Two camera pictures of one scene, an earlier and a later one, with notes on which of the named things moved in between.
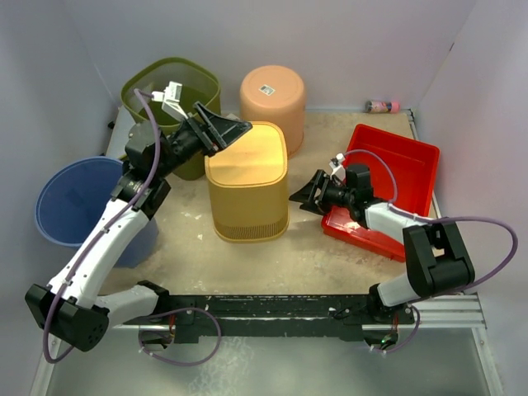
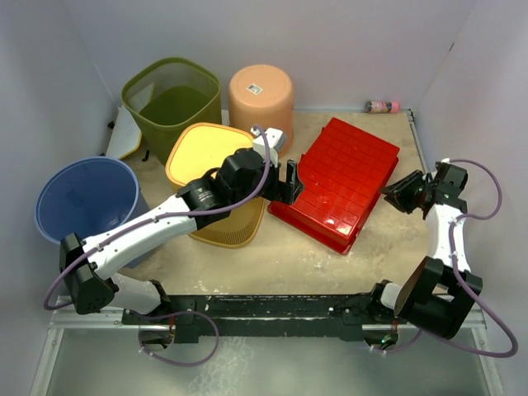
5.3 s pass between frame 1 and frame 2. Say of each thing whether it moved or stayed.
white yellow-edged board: stayed
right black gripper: moved
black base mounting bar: stayed
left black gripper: moved
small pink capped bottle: stayed
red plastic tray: moved
